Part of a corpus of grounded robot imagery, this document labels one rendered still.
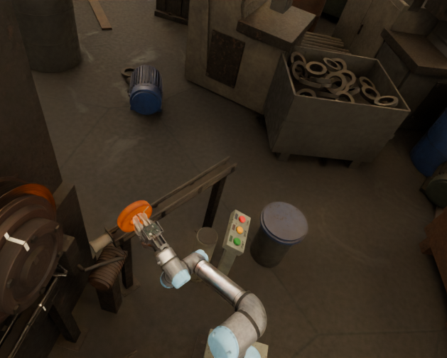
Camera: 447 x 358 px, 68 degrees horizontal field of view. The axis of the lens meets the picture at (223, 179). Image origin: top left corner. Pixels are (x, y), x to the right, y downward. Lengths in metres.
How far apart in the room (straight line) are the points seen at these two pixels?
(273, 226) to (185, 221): 0.73
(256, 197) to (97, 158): 1.37
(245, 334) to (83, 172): 2.01
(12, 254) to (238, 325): 0.71
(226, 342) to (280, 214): 1.19
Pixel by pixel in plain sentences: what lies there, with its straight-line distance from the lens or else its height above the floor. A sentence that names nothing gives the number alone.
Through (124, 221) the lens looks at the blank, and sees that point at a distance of 1.41.
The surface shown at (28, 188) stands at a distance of 1.14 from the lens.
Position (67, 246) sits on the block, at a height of 0.80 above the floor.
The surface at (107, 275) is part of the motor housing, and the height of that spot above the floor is 0.52.
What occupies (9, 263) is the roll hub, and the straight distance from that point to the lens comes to 1.04.
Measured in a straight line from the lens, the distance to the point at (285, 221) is 2.18.
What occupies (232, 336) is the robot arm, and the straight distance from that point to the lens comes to 1.20.
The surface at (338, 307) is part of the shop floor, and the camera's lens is 2.57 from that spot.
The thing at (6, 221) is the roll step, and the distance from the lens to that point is 1.06.
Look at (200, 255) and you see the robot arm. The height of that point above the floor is 0.81.
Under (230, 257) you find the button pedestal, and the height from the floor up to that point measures 0.37.
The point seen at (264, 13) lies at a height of 0.89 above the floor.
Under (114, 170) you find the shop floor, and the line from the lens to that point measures 2.83.
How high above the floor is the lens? 2.12
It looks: 48 degrees down
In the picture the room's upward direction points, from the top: 16 degrees clockwise
